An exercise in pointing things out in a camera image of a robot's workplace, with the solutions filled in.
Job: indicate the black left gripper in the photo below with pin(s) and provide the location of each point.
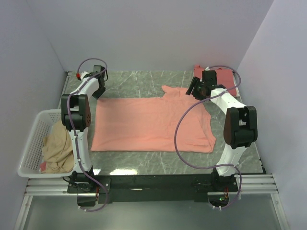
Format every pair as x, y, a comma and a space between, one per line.
97, 96

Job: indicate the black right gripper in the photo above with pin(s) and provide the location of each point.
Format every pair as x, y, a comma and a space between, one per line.
194, 82

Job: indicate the salmon pink t-shirt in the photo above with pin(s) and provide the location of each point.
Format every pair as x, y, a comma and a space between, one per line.
173, 121

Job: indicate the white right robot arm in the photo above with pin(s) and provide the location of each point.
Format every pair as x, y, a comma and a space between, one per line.
240, 127

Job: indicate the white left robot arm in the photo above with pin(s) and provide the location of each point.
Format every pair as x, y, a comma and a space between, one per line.
76, 117

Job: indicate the folded red t-shirt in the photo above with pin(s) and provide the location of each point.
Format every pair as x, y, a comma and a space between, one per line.
224, 76

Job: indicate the beige t-shirt in basket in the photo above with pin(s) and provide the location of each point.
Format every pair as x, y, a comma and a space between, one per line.
57, 150

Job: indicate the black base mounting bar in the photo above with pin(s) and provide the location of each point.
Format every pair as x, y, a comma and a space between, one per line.
146, 188

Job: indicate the white plastic laundry basket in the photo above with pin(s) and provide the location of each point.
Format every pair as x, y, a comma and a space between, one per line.
32, 155

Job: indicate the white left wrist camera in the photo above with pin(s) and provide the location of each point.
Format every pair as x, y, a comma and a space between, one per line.
82, 75

